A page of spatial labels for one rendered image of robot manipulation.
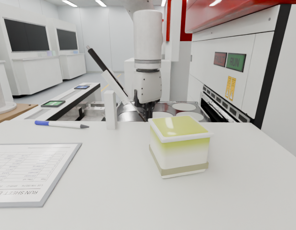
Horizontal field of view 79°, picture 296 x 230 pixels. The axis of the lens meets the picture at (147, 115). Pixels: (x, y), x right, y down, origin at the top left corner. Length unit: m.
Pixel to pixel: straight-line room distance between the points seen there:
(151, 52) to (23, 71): 4.65
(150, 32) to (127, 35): 8.07
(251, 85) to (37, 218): 0.49
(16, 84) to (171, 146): 5.00
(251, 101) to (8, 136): 0.56
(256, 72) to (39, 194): 0.49
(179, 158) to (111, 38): 8.53
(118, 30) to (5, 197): 8.50
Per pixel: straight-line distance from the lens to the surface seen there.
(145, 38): 0.54
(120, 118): 0.65
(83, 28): 9.07
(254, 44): 0.54
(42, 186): 0.29
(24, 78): 5.11
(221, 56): 0.72
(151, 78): 0.57
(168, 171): 0.26
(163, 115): 0.68
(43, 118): 0.56
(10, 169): 0.35
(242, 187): 0.29
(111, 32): 8.74
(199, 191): 0.26
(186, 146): 0.25
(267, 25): 0.50
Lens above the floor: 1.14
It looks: 21 degrees down
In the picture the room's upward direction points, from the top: straight up
